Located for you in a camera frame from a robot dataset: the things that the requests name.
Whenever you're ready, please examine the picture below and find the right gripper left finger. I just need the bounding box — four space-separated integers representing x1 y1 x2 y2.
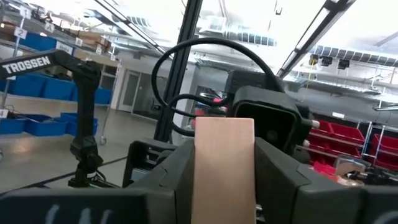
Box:
130 138 195 224

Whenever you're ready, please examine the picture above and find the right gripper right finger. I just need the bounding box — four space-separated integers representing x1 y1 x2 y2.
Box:
254 136 364 224

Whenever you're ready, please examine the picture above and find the natural wooden rectangular block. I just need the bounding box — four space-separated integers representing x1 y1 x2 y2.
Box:
190 116 257 224

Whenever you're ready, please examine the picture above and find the red storage bin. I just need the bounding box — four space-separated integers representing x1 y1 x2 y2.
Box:
310 119 334 135
328 122 366 144
306 133 360 157
371 133 398 154

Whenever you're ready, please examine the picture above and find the black hooded housing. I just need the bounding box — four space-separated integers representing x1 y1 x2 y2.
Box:
225 68 321 162

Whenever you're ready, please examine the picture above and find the metal shelf rack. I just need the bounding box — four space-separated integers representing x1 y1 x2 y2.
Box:
357 119 386 164

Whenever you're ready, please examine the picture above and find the grey glass door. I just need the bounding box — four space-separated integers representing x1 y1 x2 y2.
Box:
117 68 141 113

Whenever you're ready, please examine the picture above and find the blue storage bin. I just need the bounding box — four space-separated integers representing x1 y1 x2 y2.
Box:
0 73 45 98
0 117 28 136
93 86 113 106
42 78 76 101
19 32 75 53
60 111 100 137
24 119 68 138

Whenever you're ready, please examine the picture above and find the thin black overhead bar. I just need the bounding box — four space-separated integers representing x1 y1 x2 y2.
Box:
93 0 170 55

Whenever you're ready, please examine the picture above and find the brown cardboard box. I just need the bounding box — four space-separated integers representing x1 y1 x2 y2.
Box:
70 30 112 53

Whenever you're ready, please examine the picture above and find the black boxy bracket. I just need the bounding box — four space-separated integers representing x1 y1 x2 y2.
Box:
123 139 177 189

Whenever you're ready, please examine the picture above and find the black looped cable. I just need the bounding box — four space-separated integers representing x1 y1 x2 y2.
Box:
151 37 285 108
167 92 229 138

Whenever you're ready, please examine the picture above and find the black diagonal frame strut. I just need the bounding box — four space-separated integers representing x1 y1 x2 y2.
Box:
154 0 205 142

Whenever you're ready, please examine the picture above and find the black overhead frame beam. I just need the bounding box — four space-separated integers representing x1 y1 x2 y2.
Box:
275 0 358 78

